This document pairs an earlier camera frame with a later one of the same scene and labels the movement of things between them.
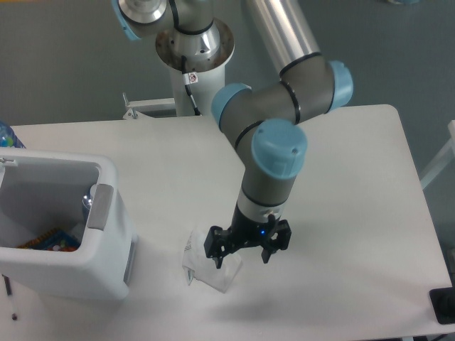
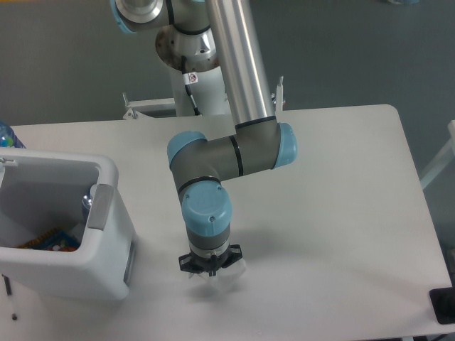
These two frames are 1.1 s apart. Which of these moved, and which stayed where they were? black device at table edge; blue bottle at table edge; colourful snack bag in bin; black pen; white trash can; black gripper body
Moved: black gripper body
Stayed: colourful snack bag in bin; black pen; black device at table edge; white trash can; blue bottle at table edge
